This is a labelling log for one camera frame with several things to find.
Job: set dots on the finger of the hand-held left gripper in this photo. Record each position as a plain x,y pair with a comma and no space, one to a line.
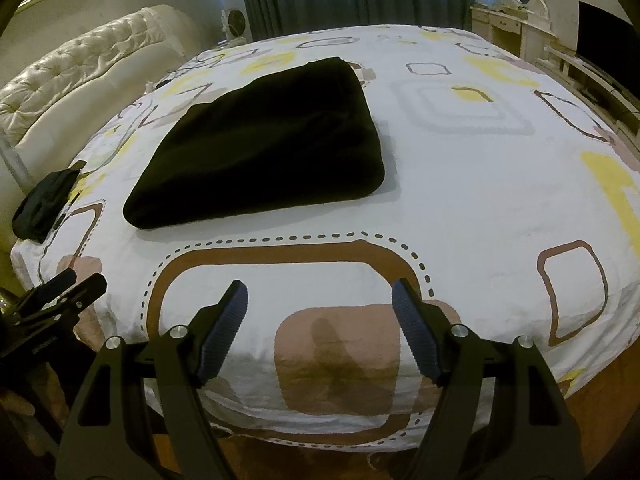
50,287
80,297

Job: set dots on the small black cloth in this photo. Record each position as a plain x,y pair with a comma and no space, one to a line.
40,205

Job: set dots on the white vanity dresser with mirror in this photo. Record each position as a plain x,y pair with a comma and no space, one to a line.
515,25

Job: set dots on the bed with patterned sheet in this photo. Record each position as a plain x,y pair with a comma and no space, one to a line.
450,185

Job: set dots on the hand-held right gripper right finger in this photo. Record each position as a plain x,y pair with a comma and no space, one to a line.
412,330

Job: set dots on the white television stand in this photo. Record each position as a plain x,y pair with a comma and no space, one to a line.
585,77

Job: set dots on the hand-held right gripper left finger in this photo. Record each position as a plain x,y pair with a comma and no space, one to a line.
225,330

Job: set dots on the black flat television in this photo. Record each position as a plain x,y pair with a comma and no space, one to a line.
607,35

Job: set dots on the black pants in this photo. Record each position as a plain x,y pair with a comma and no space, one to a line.
260,150

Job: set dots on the white tufted leather headboard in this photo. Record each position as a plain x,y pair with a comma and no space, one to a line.
75,70

